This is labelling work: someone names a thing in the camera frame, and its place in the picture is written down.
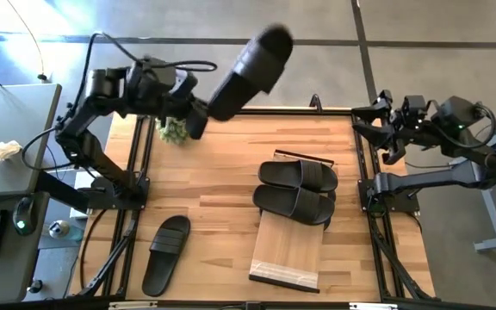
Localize white power strip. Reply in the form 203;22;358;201
69;170;102;220

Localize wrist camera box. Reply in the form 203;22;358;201
401;94;429;116
173;70;201;99

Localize green fuzzy plush ball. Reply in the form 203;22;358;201
154;115;189;146

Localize silver round can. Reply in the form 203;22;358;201
48;219;71;240

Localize black desk foot beam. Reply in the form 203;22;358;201
36;170;92;213

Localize grey desk top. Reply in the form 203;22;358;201
0;83;63;199

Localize black aluminium table frame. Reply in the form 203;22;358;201
69;105;438;302

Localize silver metal bracket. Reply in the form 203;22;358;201
349;302;400;310
108;300;158;310

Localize wooden shelf black metal legs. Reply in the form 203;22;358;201
247;148;338;295

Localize crumpled white tissue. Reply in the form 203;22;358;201
0;139;23;167

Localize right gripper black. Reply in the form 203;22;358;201
351;90;437;166

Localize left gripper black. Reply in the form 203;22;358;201
161;92;210;140

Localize grey desk with keyboard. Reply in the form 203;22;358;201
0;191;52;306

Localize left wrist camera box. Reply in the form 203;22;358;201
173;70;201;99

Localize thin floor cable with plug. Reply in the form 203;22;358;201
5;0;49;83

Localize black computer mouse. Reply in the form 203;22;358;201
12;195;37;237

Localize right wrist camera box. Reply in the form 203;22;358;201
401;94;429;116

